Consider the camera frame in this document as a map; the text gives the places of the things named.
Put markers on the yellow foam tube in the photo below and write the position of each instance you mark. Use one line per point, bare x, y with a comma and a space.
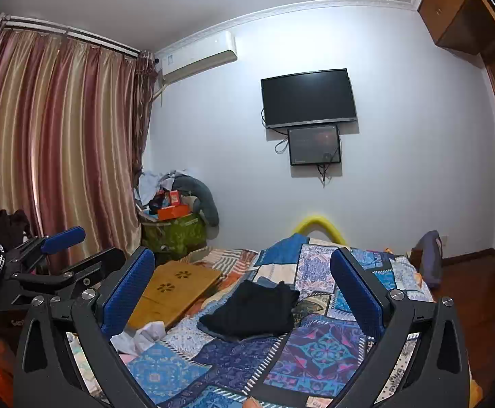
315, 220

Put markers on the white crumpled cloth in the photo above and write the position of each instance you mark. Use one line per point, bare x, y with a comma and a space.
143, 335

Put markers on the red box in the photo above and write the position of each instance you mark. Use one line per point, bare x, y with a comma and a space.
173, 197

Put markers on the wooden overhead cabinet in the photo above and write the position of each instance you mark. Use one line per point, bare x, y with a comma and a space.
451, 8

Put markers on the pale printed bed sheet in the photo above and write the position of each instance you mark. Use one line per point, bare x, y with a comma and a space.
400, 374

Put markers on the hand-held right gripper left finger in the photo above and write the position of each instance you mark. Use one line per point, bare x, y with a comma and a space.
128, 289

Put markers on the orange patterned bed sheet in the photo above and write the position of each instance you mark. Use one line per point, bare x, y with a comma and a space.
230, 259

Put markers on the striped pink gold curtain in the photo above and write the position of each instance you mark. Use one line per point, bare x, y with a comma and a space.
60, 136

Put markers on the dark cloth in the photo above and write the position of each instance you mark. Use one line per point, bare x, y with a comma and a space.
15, 221

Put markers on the small black wall monitor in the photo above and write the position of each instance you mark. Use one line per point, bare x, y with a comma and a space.
313, 144

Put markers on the white air conditioner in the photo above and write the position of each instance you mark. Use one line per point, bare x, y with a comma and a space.
196, 59

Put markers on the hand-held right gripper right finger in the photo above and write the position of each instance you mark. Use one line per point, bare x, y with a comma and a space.
353, 289

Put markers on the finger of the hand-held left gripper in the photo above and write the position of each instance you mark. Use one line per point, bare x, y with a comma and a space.
62, 238
98, 259

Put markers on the grey blue backpack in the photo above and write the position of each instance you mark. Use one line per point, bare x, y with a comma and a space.
430, 255

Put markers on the black pants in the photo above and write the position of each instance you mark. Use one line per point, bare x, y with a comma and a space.
251, 310

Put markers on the grey plush toy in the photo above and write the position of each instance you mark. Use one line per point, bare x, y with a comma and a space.
207, 199

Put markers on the white curtain rail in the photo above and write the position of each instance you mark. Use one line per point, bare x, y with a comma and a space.
73, 34

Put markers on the green patterned bag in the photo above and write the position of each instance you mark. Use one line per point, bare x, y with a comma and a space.
179, 231

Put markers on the white wall socket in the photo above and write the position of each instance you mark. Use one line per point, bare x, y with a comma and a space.
446, 241

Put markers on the pale plastic bag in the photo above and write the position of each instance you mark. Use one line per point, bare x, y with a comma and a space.
149, 182

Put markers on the wooden lap desk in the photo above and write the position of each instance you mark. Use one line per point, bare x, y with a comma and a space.
175, 293

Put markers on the orange box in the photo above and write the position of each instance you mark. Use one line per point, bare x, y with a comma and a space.
173, 211

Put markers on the folded blue jeans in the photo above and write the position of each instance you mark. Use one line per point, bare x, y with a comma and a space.
266, 282

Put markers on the black wall television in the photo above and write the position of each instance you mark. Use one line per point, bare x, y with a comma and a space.
307, 97

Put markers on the blue patchwork blanket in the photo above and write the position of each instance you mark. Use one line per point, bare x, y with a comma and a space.
315, 348

